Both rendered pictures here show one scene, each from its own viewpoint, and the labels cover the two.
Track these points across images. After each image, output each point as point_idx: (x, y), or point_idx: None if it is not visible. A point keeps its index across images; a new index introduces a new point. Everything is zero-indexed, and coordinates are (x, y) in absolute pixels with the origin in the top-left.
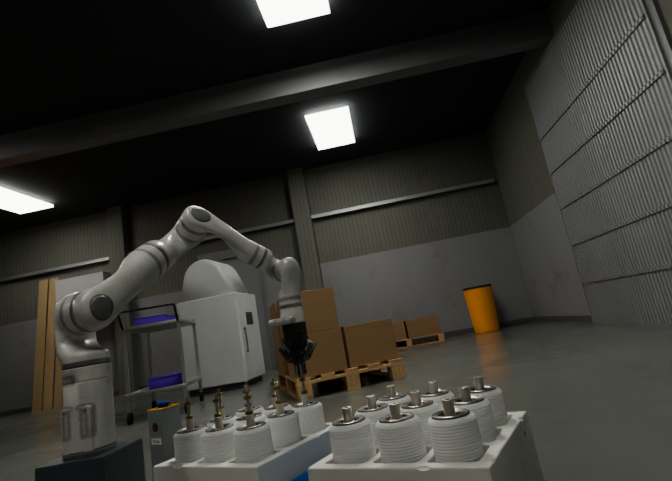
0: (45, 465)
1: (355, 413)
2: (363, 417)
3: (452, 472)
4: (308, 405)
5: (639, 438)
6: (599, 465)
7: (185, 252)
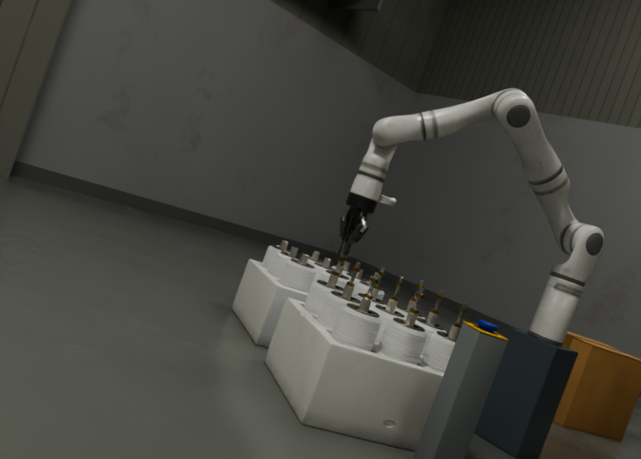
0: (572, 350)
1: (348, 281)
2: (363, 281)
3: None
4: (336, 285)
5: (117, 262)
6: (180, 286)
7: (514, 144)
